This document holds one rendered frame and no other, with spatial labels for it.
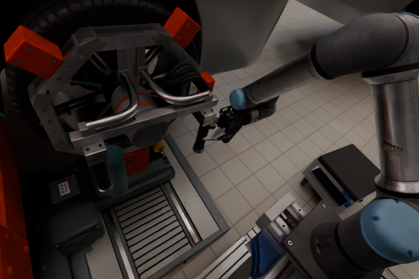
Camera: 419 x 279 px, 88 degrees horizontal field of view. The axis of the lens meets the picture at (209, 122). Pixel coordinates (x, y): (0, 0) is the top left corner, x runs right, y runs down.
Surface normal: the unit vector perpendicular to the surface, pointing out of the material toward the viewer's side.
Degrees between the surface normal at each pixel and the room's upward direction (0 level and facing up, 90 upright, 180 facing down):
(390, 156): 91
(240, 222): 0
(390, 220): 8
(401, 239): 7
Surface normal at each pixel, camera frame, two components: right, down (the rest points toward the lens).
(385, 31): -0.11, -0.06
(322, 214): 0.21, -0.68
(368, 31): -0.38, -0.18
